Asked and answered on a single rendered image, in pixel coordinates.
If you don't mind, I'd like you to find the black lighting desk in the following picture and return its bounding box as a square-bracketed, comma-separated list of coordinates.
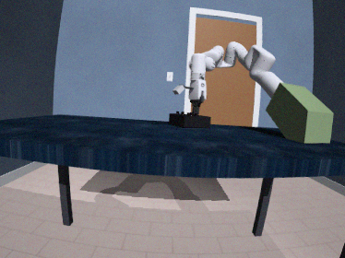
[169, 111, 211, 128]

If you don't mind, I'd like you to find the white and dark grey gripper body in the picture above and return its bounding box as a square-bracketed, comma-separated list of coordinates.
[188, 79, 207, 100]

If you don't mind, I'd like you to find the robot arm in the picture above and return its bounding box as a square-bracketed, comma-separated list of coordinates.
[189, 41, 283, 98]

